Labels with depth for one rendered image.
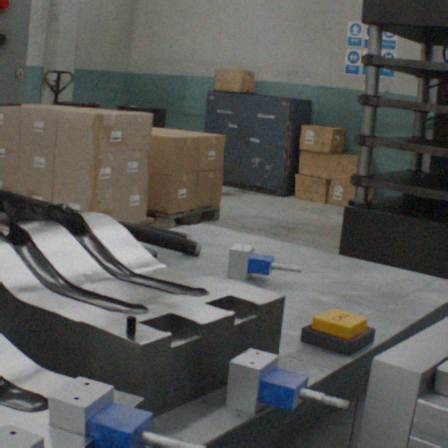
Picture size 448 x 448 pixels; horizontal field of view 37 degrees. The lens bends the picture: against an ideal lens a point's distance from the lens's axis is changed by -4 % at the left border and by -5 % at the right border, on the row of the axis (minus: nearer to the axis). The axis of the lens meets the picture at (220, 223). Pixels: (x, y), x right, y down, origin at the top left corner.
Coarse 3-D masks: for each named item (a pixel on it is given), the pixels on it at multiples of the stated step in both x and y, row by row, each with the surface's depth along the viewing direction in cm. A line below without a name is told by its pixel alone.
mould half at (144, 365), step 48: (0, 240) 85; (48, 240) 90; (0, 288) 79; (96, 288) 84; (144, 288) 85; (240, 288) 87; (48, 336) 74; (96, 336) 69; (144, 336) 67; (240, 336) 79; (144, 384) 67; (192, 384) 73
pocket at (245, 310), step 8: (232, 296) 84; (208, 304) 81; (216, 304) 82; (224, 304) 83; (232, 304) 84; (240, 304) 83; (248, 304) 82; (256, 304) 81; (240, 312) 83; (248, 312) 82; (256, 312) 81; (240, 320) 79
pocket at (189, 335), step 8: (152, 320) 73; (160, 320) 74; (168, 320) 75; (176, 320) 75; (184, 320) 74; (192, 320) 74; (152, 328) 73; (160, 328) 74; (168, 328) 76; (176, 328) 75; (184, 328) 74; (192, 328) 74; (200, 328) 73; (176, 336) 75; (184, 336) 75; (192, 336) 74; (176, 344) 70
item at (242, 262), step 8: (232, 248) 125; (240, 248) 125; (248, 248) 126; (232, 256) 124; (240, 256) 124; (248, 256) 124; (256, 256) 126; (264, 256) 126; (272, 256) 127; (232, 264) 125; (240, 264) 124; (248, 264) 124; (256, 264) 124; (264, 264) 124; (272, 264) 125; (280, 264) 125; (232, 272) 125; (240, 272) 125; (248, 272) 125; (256, 272) 124; (264, 272) 124; (296, 272) 124
